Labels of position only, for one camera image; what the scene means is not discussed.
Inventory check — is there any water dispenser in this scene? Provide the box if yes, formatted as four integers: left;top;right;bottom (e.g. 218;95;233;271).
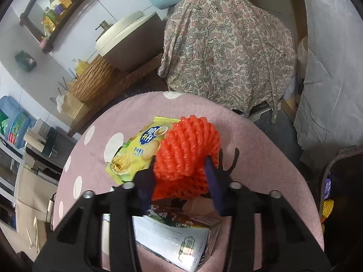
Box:
23;119;75;185

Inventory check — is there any white sheet cover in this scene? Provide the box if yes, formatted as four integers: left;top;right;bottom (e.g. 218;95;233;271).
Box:
294;0;362;170

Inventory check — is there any brown white sink bowl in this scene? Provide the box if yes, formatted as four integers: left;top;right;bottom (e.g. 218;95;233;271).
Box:
95;11;164;73

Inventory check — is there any green white carton box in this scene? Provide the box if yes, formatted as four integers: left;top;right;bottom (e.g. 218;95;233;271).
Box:
132;197;221;271

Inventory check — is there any red foam fruit net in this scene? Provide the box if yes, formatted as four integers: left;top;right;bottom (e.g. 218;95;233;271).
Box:
152;115;221;201

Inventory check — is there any paisley patterned cloth cover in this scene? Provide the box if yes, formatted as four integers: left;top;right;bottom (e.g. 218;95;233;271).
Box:
158;0;296;115

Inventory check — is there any blue water jug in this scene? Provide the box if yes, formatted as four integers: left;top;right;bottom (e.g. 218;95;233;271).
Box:
0;96;35;149

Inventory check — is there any yellow soap dispenser bottle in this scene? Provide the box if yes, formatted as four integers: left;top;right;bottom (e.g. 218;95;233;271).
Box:
72;58;89;76

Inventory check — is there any wooden framed mirror shelf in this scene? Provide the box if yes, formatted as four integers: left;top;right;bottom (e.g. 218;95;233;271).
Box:
20;0;85;53

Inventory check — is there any pink polka dot tablecloth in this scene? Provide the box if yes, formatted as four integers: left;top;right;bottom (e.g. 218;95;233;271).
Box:
52;91;325;272

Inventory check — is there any wicker basket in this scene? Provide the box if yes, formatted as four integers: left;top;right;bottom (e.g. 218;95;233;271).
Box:
69;55;118;102

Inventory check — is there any dark brown trash bin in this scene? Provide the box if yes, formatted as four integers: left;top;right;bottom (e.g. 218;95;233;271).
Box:
321;147;362;271

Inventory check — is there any wooden counter top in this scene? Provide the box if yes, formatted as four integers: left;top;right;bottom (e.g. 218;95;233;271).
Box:
67;53;162;138

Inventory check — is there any green wall-mounted holder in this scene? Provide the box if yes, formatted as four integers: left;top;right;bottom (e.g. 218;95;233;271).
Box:
14;50;37;72

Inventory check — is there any kraft paper tissue bag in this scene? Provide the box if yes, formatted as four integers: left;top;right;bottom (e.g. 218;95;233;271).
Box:
56;93;84;119

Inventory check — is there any metal faucet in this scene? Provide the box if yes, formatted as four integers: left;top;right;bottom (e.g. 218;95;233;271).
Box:
95;20;113;41

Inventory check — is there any yellow chips bag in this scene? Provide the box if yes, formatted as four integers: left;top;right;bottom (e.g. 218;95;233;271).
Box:
106;117;179;185

